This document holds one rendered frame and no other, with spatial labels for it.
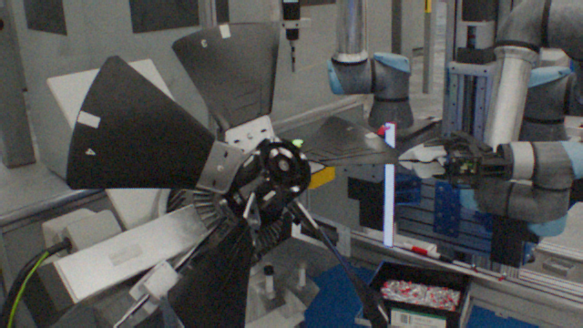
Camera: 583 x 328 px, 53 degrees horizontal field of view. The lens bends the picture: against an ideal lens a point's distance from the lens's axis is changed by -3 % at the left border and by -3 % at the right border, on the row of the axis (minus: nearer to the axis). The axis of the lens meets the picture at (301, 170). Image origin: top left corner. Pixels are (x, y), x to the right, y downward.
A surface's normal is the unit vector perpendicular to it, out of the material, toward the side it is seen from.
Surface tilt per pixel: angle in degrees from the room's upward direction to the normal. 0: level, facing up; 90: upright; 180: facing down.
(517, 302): 90
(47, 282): 50
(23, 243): 90
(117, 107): 76
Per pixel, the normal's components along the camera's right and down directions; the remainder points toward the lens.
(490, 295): -0.64, 0.28
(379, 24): 0.65, 0.24
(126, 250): 0.57, -0.46
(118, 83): 0.44, -0.06
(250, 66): -0.01, -0.40
